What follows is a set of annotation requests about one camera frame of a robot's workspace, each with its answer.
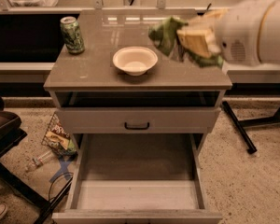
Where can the green soda can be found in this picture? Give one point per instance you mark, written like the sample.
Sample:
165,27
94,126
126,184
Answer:
72,36

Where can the closed upper drawer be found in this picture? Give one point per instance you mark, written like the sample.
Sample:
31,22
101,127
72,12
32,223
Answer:
162,120

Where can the white paper bowl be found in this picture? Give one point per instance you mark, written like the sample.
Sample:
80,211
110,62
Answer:
135,61

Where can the chip bag on floor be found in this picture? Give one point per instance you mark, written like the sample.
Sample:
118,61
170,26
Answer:
58,139

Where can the black metal stand leg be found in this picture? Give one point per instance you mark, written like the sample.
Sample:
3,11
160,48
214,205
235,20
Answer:
247,123

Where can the green jalapeno chip bag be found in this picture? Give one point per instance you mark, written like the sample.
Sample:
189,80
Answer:
164,38

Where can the clear plastic bottle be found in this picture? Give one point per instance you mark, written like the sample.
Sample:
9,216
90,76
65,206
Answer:
39,161

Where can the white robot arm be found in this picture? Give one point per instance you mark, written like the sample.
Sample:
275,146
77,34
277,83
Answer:
269,36

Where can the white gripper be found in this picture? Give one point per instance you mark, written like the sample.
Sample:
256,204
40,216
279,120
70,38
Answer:
238,32

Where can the black drawer handle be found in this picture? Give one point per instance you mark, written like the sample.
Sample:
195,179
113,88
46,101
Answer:
136,127

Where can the open bottom drawer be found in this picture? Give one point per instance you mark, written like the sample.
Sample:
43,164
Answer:
137,179

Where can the black chair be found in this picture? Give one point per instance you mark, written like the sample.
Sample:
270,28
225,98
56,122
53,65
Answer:
10,136

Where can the grey drawer cabinet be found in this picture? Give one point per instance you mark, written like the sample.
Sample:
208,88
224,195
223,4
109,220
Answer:
91,80

